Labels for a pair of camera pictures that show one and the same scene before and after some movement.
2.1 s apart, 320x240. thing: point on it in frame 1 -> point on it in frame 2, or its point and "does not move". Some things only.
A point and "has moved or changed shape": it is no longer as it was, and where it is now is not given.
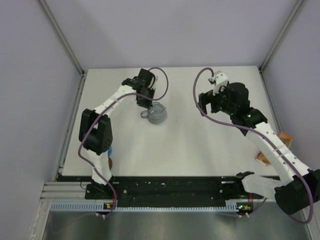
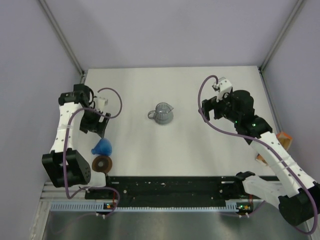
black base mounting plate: (181, 187) does not move
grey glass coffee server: (157, 114) has moved or changed shape
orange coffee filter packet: (286, 138) does not move
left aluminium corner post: (46, 8) does not move
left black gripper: (147, 103) -> (96, 126)
